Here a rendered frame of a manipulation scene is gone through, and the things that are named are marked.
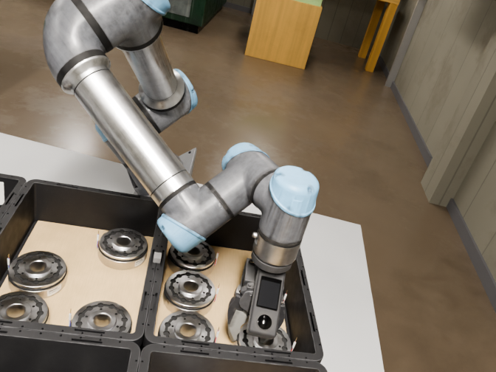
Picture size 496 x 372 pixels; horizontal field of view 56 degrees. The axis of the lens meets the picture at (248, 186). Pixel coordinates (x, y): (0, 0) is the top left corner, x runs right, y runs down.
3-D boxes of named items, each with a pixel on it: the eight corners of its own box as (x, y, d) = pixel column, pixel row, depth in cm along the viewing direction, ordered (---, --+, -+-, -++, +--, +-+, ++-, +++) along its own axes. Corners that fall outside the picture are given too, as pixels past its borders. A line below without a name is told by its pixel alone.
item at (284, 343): (291, 370, 84) (291, 368, 83) (235, 359, 83) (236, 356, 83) (290, 327, 92) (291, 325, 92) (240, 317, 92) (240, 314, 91)
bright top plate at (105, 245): (104, 226, 105) (104, 224, 105) (150, 233, 107) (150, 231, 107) (94, 256, 97) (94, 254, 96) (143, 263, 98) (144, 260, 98)
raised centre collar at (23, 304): (9, 299, 83) (9, 297, 82) (37, 305, 83) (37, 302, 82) (-7, 320, 78) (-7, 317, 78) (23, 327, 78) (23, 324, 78)
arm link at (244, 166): (196, 167, 81) (228, 204, 74) (248, 130, 82) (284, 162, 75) (213, 194, 87) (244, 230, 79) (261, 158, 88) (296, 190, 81)
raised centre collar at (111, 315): (91, 310, 85) (91, 307, 84) (118, 313, 85) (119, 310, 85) (84, 331, 80) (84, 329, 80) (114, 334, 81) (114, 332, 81)
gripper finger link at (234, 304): (244, 322, 87) (263, 291, 83) (243, 330, 85) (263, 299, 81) (221, 314, 86) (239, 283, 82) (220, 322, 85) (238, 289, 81)
